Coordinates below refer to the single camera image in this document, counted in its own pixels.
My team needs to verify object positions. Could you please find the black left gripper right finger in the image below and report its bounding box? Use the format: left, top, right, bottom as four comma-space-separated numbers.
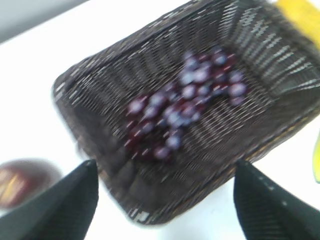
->
233, 160, 320, 240

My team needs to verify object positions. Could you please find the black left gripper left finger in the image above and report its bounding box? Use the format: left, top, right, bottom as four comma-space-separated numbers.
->
0, 160, 98, 240

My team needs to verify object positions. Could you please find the purple grape bunch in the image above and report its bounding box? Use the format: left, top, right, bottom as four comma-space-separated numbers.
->
124, 45, 248, 161

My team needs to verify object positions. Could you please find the dark woven wicker basket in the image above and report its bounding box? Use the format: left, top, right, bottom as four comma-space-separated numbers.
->
53, 0, 320, 225

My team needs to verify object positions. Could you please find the dark red wax apple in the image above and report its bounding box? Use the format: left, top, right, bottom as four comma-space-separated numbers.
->
0, 158, 62, 211

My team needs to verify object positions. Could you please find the yellow-green fruit at edge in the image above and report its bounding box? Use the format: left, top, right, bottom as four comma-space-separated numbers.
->
312, 134, 320, 184

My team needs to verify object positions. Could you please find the yellow banana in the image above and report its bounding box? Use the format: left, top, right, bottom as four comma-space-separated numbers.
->
275, 0, 320, 49

